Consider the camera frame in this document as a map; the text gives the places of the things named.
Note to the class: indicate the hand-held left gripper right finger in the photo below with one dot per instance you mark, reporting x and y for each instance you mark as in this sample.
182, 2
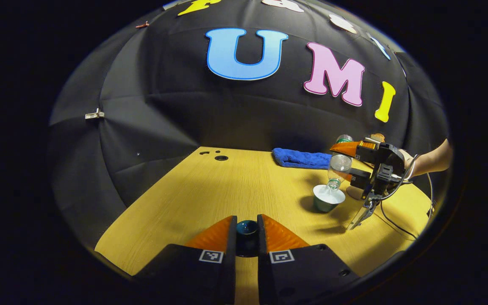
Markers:
265, 262

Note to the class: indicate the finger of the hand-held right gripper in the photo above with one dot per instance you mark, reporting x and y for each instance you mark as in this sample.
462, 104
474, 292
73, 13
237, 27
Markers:
347, 148
359, 178

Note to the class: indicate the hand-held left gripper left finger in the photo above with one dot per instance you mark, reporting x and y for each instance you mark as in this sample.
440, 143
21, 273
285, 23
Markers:
229, 262

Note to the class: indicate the round brown coaster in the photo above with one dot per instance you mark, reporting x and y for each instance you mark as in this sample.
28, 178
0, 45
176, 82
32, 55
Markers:
354, 194

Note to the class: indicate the clear plastic water bottle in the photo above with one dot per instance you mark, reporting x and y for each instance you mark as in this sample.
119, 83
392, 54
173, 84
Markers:
339, 165

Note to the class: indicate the dark teal teacup lid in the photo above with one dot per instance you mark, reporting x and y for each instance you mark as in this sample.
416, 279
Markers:
247, 228

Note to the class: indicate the white teacup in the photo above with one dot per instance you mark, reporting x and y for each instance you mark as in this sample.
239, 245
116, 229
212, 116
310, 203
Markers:
326, 202

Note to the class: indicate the toast slice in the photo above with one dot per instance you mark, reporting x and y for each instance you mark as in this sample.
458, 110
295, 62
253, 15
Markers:
378, 137

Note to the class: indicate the folded blue towel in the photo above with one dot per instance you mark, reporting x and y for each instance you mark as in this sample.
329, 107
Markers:
301, 158

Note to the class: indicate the white clip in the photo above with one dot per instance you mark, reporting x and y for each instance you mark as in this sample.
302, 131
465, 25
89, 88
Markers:
95, 114

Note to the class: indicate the red clip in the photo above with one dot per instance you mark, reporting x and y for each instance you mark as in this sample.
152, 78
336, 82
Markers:
142, 25

